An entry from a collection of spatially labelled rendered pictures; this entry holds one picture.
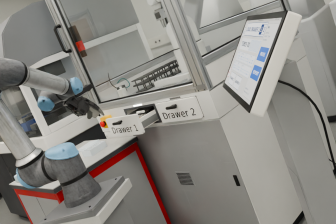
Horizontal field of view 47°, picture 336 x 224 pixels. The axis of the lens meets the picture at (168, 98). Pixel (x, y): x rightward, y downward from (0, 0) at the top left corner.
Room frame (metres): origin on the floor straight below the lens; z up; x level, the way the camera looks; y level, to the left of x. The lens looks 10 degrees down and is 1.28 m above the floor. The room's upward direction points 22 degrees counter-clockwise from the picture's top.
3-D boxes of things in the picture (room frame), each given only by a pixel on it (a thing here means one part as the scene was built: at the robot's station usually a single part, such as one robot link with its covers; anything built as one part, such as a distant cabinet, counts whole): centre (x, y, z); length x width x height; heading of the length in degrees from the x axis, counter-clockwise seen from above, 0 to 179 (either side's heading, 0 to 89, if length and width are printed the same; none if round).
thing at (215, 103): (2.45, -0.21, 0.87); 1.02 x 0.95 x 0.14; 41
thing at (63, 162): (1.50, 0.47, 0.95); 0.13 x 0.12 x 0.14; 72
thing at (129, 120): (2.08, 0.28, 0.87); 0.29 x 0.02 x 0.11; 41
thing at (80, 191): (1.49, 0.46, 0.83); 0.15 x 0.15 x 0.10
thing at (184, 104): (1.92, -0.03, 0.87); 0.29 x 0.02 x 0.11; 41
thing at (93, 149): (2.24, 0.52, 0.78); 0.12 x 0.08 x 0.04; 136
